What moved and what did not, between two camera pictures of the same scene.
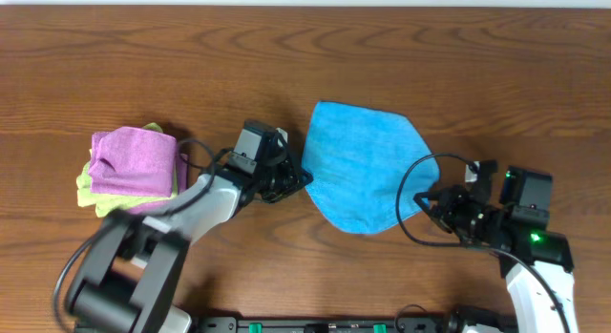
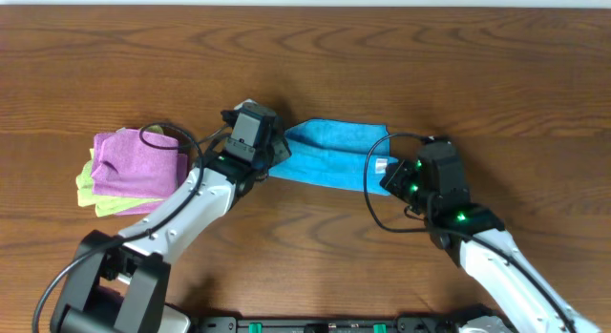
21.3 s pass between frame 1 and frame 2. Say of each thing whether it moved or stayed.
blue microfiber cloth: moved
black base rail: stayed
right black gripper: moved
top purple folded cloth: stayed
